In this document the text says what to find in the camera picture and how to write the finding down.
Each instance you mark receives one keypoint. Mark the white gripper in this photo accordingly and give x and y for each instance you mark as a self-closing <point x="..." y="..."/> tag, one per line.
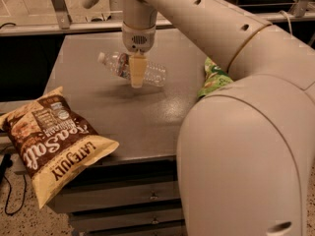
<point x="138" y="38"/>

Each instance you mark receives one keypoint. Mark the clear plastic water bottle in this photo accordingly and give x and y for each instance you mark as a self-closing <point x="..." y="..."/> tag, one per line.
<point x="118" y="64"/>

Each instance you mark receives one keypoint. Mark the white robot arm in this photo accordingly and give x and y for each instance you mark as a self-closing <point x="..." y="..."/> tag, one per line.
<point x="245" y="151"/>

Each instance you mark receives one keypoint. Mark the green snack bag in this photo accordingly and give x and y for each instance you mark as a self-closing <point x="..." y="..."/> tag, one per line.
<point x="215" y="78"/>

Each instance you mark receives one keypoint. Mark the brown yellow Late July chip bag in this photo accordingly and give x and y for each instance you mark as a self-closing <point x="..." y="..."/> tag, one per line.
<point x="55" y="144"/>

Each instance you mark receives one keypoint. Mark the grey drawer cabinet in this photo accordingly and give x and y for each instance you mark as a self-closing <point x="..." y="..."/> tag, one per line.
<point x="134" y="191"/>

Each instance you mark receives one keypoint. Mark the metal guard rail frame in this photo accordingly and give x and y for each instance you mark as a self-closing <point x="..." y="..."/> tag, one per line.
<point x="66" y="13"/>

